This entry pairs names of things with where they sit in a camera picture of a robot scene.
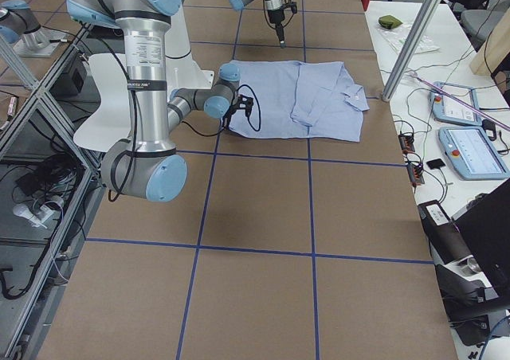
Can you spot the teach pendant tablet near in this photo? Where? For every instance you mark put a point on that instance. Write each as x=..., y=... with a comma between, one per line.
x=472, y=154

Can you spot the teach pendant tablet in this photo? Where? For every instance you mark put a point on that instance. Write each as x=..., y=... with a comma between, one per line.
x=472, y=154
x=447, y=110

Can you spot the reacher grabber stick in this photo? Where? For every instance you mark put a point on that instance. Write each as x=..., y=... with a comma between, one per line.
x=439, y=90

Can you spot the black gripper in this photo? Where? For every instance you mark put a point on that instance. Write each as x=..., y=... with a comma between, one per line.
x=228, y=118
x=275, y=17

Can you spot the green folded cloth pouch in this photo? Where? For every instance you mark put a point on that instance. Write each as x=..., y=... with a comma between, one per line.
x=389, y=22

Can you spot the black printer device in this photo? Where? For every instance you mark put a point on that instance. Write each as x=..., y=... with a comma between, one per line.
x=474, y=309

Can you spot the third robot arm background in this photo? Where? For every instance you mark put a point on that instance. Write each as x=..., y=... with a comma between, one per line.
x=20, y=28

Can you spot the small orange circuit board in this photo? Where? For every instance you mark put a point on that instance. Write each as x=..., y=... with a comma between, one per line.
x=406, y=142

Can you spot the light blue striped shirt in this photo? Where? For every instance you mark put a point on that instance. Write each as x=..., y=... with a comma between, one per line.
x=301, y=100

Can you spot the teach pendant tablet far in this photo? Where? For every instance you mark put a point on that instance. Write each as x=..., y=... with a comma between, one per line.
x=447, y=110

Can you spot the black monitor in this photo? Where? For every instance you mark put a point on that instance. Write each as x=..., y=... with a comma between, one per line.
x=484, y=227

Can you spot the white power strip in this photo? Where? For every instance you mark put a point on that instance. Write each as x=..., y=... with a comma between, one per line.
x=37, y=218

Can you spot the aluminium frame post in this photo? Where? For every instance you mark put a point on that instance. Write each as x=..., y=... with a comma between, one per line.
x=418, y=28

